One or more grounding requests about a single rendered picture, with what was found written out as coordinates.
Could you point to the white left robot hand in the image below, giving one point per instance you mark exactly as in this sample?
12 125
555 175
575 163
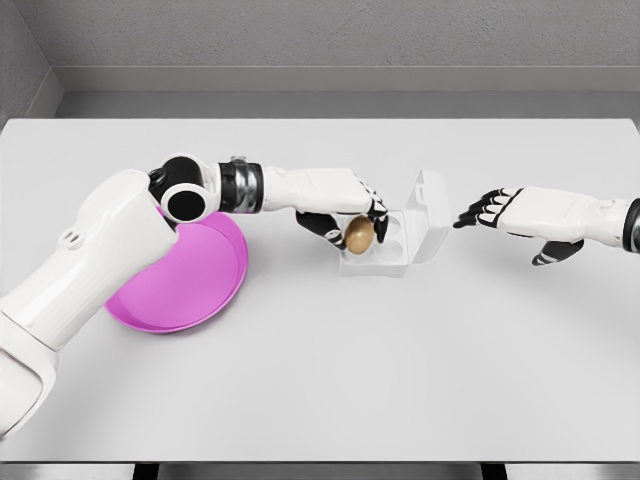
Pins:
330 192

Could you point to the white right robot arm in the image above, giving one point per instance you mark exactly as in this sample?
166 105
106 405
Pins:
620 220

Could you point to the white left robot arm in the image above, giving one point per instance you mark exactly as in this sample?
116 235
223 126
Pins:
125 210

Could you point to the clear plastic egg box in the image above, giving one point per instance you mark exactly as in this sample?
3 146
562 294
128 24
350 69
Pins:
400 235

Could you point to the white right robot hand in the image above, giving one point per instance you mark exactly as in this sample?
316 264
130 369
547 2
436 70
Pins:
535 212

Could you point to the pink round plate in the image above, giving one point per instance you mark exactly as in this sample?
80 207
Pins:
200 280

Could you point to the brown egg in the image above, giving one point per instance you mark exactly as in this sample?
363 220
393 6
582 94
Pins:
360 235

